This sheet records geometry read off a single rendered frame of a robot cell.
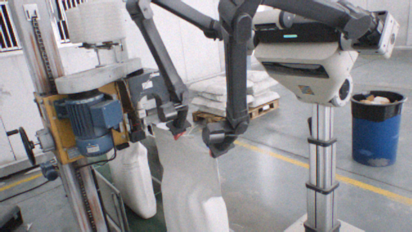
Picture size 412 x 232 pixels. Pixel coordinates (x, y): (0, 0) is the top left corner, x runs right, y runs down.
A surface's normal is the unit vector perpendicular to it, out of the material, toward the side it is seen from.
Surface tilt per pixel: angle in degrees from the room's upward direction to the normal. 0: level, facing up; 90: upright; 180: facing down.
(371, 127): 93
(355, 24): 118
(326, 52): 40
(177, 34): 90
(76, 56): 90
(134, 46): 90
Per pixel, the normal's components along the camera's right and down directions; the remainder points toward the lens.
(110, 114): 0.89, 0.04
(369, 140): -0.65, 0.36
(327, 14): 0.39, 0.63
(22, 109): 0.63, 0.17
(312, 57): -0.59, -0.53
